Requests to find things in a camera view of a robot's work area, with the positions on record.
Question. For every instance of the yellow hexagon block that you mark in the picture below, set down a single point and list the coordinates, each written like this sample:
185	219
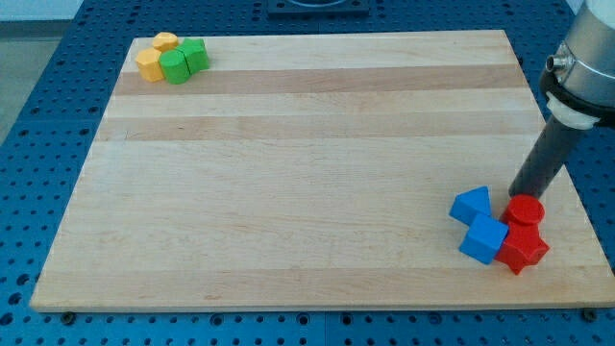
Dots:
148	64
165	41

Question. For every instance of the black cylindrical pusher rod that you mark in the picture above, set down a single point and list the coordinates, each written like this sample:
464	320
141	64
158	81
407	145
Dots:
547	156

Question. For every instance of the red cylinder block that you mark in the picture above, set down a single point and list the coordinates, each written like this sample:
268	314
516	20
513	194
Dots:
523	209

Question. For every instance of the green star block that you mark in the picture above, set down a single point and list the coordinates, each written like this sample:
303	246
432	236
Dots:
195	54

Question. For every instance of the yellow hexagon block rear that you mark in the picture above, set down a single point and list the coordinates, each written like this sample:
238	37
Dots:
165	41

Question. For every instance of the green cylinder block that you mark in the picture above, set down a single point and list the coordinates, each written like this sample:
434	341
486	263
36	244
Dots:
174	67

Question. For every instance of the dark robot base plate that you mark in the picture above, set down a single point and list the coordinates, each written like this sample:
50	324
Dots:
316	7

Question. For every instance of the blue cube block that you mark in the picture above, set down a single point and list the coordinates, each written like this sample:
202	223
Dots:
484	238

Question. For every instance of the blue triangle block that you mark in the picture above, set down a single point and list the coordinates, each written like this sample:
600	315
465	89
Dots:
469	204

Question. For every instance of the wooden board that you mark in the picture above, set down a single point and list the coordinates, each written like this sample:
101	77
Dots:
314	172

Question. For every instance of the yellow hexagon block front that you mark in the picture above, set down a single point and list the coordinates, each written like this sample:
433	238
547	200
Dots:
148	64

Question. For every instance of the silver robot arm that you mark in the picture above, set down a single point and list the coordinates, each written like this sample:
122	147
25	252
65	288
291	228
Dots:
578	84

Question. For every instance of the red star block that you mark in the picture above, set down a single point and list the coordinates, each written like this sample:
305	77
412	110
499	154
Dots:
522	247

